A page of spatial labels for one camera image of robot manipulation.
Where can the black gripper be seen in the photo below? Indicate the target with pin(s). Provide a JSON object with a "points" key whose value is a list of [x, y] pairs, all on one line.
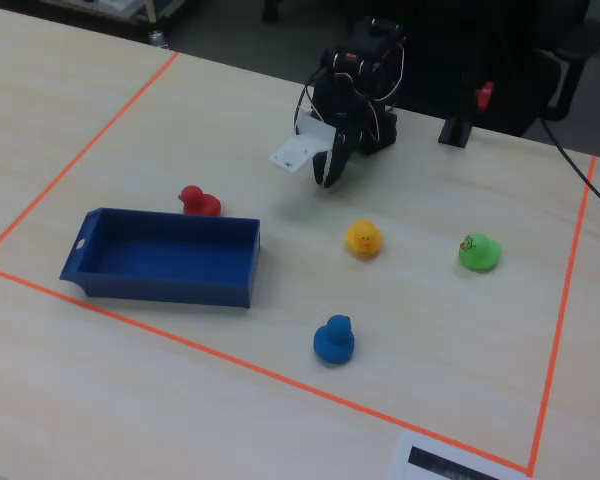
{"points": [[338, 146]]}

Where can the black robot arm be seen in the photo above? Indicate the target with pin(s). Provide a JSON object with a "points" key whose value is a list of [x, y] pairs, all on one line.
{"points": [[383, 131]]}

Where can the yellow rubber duck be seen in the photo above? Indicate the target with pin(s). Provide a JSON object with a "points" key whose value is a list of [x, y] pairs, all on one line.
{"points": [[364, 239]]}

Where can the red rubber duck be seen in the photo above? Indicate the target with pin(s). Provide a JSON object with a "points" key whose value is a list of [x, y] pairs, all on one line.
{"points": [[200, 202]]}

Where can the green rubber duck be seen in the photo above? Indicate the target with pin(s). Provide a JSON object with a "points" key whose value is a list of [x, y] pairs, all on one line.
{"points": [[480, 254]]}

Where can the blue rubber duck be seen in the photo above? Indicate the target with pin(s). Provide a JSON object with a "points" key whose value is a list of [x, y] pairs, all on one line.
{"points": [[334, 342]]}

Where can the blue plastic box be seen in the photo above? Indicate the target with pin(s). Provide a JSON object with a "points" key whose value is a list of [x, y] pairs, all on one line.
{"points": [[165, 255]]}

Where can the grey chair caster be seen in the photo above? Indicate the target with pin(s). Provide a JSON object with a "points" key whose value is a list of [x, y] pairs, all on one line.
{"points": [[158, 39]]}

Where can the black office chair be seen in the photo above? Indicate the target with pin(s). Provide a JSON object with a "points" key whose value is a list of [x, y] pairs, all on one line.
{"points": [[525, 75]]}

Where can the orange tape line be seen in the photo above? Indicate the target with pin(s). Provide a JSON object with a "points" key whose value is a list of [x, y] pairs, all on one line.
{"points": [[85, 150], [563, 310], [260, 370]]}

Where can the white paper label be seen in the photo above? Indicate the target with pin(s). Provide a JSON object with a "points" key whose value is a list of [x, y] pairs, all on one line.
{"points": [[430, 460]]}

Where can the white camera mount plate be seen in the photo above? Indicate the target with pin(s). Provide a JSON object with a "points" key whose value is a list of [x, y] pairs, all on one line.
{"points": [[297, 148]]}

